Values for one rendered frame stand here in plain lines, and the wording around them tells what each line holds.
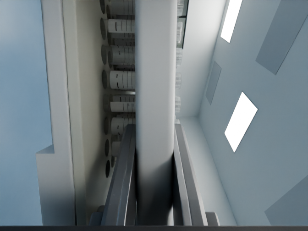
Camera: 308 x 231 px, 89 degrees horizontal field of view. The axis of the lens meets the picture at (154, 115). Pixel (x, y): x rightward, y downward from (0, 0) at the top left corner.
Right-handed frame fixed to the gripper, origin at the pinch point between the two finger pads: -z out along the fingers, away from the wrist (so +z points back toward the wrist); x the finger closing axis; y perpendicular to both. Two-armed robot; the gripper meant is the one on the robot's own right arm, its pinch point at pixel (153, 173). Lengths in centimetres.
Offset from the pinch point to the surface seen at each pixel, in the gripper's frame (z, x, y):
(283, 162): -119, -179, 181
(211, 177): -209, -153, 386
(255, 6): -330, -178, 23
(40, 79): -134, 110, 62
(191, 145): -319, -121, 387
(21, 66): -120, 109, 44
